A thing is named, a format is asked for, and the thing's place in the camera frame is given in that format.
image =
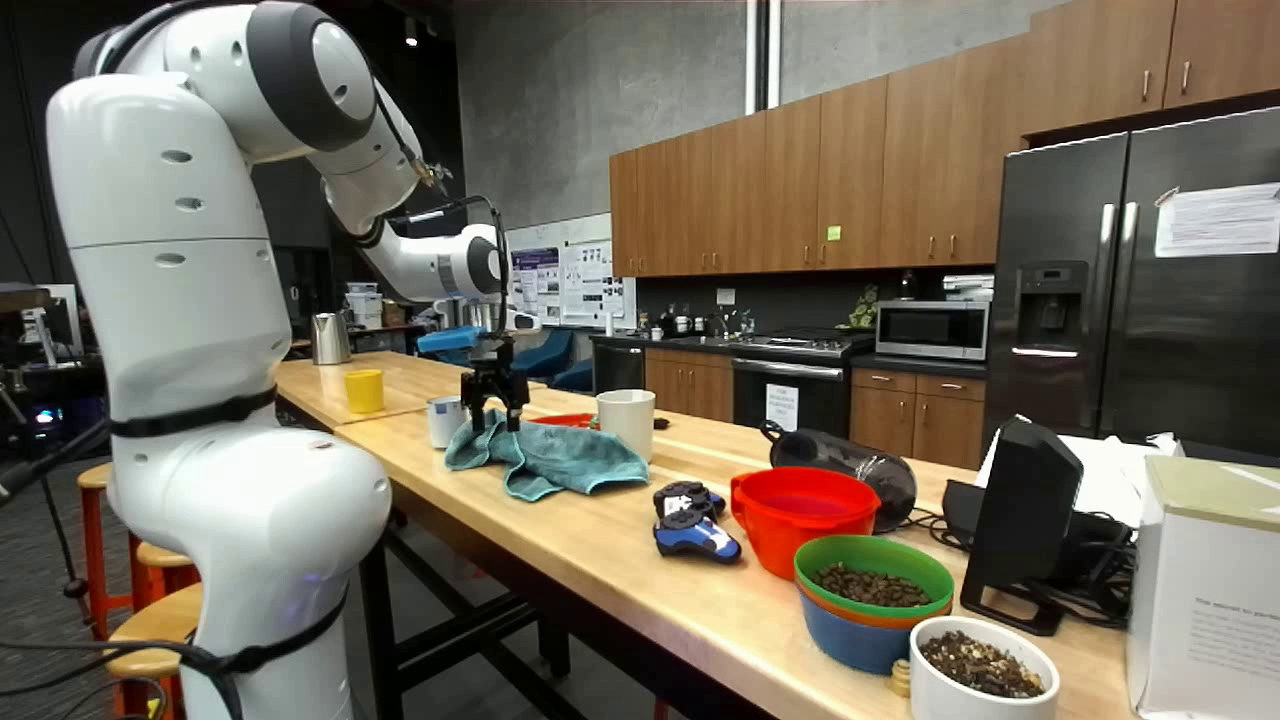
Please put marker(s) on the red bowl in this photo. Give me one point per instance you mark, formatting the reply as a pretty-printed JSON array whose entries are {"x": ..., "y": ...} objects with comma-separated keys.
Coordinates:
[{"x": 793, "y": 507}]

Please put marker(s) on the black bag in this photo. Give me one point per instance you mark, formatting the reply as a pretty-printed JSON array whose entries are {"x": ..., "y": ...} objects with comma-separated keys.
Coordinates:
[{"x": 888, "y": 476}]

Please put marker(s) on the blue bowl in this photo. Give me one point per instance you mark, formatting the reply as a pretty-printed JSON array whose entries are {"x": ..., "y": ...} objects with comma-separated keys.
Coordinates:
[{"x": 863, "y": 645}]

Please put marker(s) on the teal towel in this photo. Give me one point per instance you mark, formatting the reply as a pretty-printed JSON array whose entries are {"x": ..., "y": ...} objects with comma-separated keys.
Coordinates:
[{"x": 545, "y": 457}]

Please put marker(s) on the white mug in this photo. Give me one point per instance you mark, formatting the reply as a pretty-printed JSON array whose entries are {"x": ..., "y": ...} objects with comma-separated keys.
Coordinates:
[{"x": 628, "y": 413}]

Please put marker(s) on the small white blue cup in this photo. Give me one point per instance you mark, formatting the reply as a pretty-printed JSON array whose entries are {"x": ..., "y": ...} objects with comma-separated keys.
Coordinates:
[{"x": 440, "y": 423}]

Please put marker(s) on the black refrigerator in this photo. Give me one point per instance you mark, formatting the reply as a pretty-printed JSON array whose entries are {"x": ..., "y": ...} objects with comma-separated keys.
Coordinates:
[{"x": 1139, "y": 286}]

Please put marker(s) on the white bowl with beans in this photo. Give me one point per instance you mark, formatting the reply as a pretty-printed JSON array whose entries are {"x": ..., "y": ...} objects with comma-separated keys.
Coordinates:
[{"x": 974, "y": 669}]

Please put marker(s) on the orange stool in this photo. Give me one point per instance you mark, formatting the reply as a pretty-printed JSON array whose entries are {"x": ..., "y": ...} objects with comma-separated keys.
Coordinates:
[{"x": 100, "y": 585}]

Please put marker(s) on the yellow cup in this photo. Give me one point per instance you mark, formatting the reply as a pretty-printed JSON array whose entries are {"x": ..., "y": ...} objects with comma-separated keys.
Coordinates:
[{"x": 365, "y": 388}]

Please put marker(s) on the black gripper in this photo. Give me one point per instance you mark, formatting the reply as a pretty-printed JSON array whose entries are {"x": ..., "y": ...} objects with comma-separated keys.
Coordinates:
[{"x": 493, "y": 379}]

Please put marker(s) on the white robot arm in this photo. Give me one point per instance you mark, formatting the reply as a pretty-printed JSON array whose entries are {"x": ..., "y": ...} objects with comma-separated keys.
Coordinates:
[{"x": 151, "y": 149}]

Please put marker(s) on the microwave oven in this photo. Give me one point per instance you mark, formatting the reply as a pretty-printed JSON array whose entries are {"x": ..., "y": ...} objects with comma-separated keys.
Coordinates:
[{"x": 935, "y": 329}]

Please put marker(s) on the metal kettle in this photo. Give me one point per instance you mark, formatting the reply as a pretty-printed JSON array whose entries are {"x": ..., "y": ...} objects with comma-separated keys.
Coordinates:
[{"x": 329, "y": 340}]

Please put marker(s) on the green bowl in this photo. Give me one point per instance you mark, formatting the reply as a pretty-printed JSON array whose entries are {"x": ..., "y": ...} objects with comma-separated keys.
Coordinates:
[{"x": 874, "y": 581}]

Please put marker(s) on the black oven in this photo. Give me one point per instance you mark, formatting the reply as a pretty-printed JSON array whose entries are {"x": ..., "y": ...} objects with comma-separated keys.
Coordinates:
[{"x": 790, "y": 394}]

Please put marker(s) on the white box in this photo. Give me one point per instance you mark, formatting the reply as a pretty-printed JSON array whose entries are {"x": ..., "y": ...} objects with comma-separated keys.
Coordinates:
[{"x": 1207, "y": 596}]

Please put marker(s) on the black blue game controller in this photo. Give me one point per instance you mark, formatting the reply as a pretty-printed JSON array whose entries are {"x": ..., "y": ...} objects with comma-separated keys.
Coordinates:
[{"x": 689, "y": 520}]

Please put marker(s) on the black speaker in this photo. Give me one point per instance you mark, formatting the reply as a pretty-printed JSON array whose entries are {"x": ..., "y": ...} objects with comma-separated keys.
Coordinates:
[{"x": 1027, "y": 515}]

